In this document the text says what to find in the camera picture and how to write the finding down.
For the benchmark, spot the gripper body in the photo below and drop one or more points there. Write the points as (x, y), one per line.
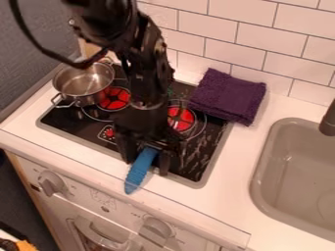
(146, 125)

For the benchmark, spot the silver pot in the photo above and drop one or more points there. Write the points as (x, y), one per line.
(83, 83)

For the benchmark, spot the purple cloth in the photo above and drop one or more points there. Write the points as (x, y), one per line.
(227, 96)

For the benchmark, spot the toy sink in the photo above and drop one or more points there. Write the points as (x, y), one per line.
(296, 176)

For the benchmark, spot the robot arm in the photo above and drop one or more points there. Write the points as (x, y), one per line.
(144, 49)

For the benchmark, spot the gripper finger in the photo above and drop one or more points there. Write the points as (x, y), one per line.
(164, 163)
(126, 148)

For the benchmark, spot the toy stove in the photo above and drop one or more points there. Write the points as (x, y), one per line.
(198, 140)

